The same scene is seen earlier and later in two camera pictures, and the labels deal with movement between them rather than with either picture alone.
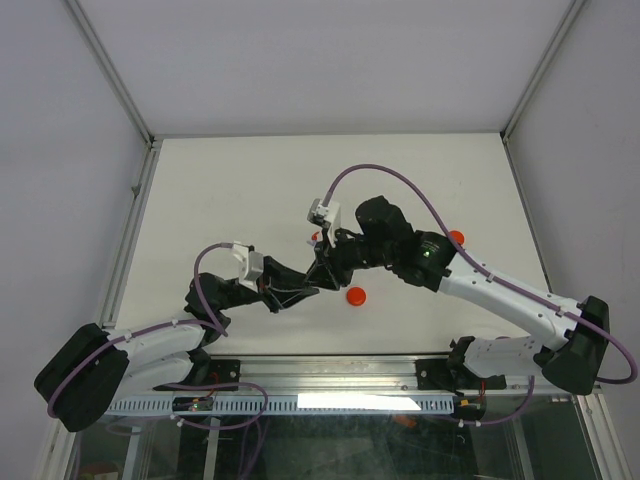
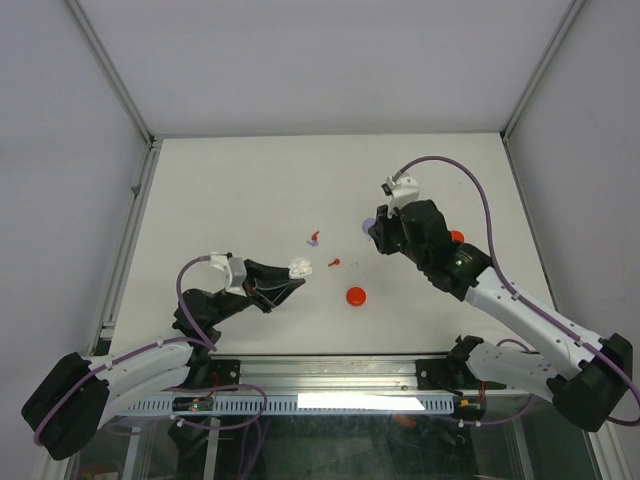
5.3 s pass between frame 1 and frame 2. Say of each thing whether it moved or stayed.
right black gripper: moved
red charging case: stayed
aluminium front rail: stayed
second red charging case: stayed
